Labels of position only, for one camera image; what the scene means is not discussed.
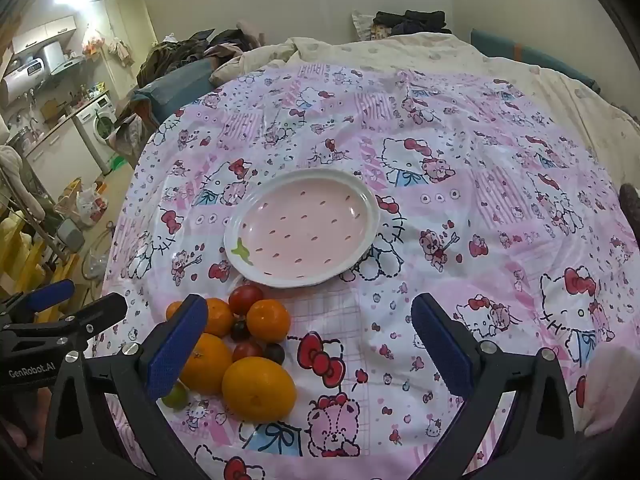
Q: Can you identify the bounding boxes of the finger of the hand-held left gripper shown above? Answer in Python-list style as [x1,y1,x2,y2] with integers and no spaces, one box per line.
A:
[4,292,128,350]
[0,280,76,323]

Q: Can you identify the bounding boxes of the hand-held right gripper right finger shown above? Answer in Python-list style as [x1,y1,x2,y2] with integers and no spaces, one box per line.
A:
[410,294,578,480]

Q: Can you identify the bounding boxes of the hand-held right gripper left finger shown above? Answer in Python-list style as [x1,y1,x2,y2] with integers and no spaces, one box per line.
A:
[42,294,211,480]

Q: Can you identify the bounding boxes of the large orange with stem mark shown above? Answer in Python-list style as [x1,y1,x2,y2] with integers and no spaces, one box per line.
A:
[178,332,234,396]

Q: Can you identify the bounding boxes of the large smooth orange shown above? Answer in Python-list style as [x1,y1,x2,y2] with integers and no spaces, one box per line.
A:
[221,356,298,423]

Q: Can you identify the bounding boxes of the pink strawberry-print plate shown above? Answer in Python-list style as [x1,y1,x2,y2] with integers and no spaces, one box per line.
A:
[223,167,381,289]

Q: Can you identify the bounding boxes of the yellow wooden rack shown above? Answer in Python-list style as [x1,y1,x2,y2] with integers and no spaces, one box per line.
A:
[0,205,81,322]

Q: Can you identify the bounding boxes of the green cherry tomato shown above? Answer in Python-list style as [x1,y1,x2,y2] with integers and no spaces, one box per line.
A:
[160,382,190,409]

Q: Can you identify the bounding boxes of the grey stool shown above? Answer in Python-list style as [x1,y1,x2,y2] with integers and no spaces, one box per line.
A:
[55,217,87,254]

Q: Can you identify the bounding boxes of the red cherry tomato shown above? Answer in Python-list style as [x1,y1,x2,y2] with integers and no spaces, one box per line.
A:
[228,284,265,316]
[231,340,265,363]

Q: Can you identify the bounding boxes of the white red plastic bag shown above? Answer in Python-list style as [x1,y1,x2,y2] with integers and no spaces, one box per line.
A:
[75,187,109,227]

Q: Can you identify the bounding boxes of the pink cartoon printed blanket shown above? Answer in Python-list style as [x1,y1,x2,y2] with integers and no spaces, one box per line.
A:
[92,62,640,480]

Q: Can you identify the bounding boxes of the cream plush cloth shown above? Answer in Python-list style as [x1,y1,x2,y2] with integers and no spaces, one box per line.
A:
[0,145,49,217]

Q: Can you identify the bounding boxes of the pink cloth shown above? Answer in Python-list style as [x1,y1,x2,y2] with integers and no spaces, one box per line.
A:
[582,342,640,438]

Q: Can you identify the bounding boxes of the white washing machine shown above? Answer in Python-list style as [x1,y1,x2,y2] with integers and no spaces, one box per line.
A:
[75,92,121,172]

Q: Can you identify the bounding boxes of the white water heater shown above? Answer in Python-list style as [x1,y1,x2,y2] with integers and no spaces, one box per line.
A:
[2,57,51,107]

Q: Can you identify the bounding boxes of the blue grey cushion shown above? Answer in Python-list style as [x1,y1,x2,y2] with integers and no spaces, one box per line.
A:
[134,60,221,127]

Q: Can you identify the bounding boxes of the silver range hood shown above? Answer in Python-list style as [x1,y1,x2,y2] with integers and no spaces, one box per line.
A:
[37,40,87,77]

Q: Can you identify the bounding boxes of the orange hanging plastic bag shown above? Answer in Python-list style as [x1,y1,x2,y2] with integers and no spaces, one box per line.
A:
[80,25,108,59]

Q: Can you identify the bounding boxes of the pile of dark clothes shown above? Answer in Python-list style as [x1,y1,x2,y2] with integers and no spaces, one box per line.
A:
[137,29,261,86]

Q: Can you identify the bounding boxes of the cream duvet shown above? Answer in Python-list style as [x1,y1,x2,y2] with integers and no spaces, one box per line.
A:
[210,32,640,196]

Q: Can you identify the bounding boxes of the teal pillow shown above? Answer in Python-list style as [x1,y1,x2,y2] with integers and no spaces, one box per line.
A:
[470,27,601,93]

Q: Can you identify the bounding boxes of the black folded clothes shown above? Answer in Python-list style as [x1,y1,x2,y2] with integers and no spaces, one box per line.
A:
[372,9,448,37]

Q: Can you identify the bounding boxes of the white wall cabinet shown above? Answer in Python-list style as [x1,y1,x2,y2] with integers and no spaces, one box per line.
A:
[10,15,78,56]

